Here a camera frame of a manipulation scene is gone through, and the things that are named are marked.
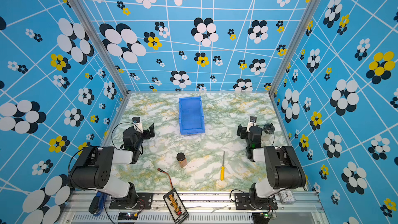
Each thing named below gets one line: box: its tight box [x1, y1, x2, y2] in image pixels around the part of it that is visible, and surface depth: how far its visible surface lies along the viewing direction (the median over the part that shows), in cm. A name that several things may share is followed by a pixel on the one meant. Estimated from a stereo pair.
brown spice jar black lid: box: [176, 151, 188, 168], surface depth 80 cm
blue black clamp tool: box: [88, 190, 108, 216], surface depth 72 cm
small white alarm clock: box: [278, 189, 296, 205], surface depth 74 cm
